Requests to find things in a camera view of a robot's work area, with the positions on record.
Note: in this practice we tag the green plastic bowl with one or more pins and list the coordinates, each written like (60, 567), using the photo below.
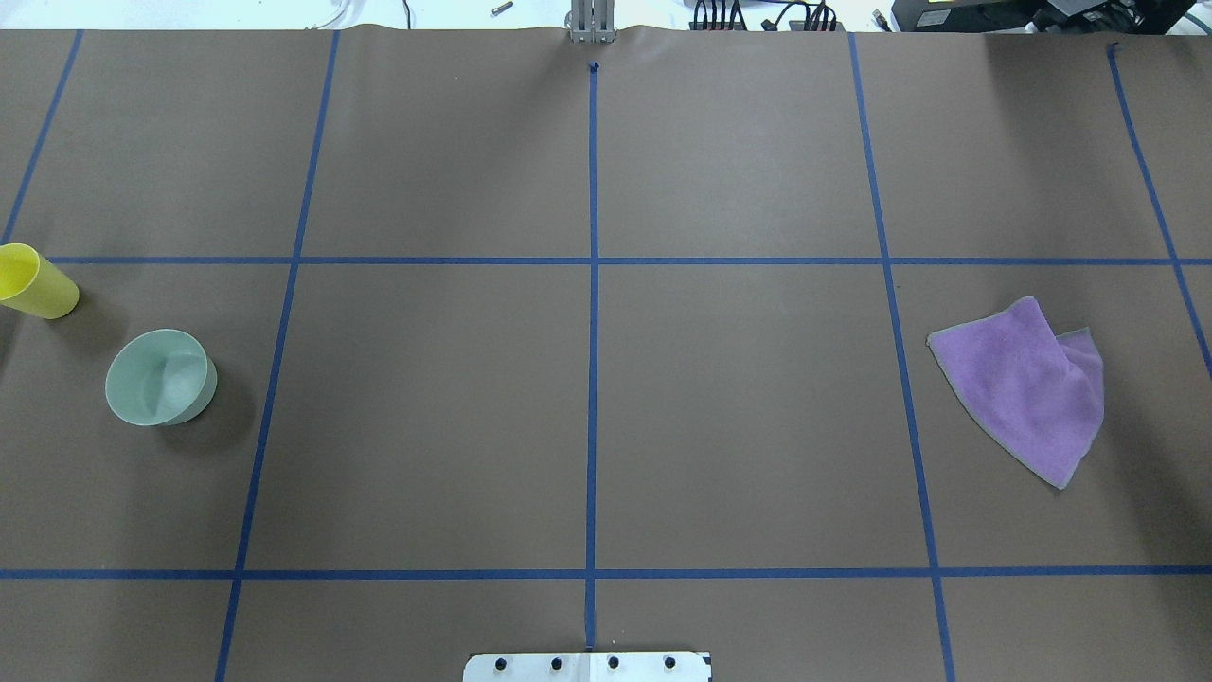
(161, 378)

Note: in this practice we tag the yellow plastic cup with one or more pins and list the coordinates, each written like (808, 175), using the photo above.
(32, 285)

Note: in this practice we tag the black power strip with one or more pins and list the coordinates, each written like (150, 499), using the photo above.
(769, 16)

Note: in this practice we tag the purple microfiber cloth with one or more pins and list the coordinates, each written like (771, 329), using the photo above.
(1038, 394)

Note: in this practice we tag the black equipment on bench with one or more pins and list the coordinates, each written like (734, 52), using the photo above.
(1061, 17)

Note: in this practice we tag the aluminium frame post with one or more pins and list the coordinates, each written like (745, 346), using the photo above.
(591, 22)

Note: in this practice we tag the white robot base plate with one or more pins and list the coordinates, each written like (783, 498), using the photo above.
(590, 666)

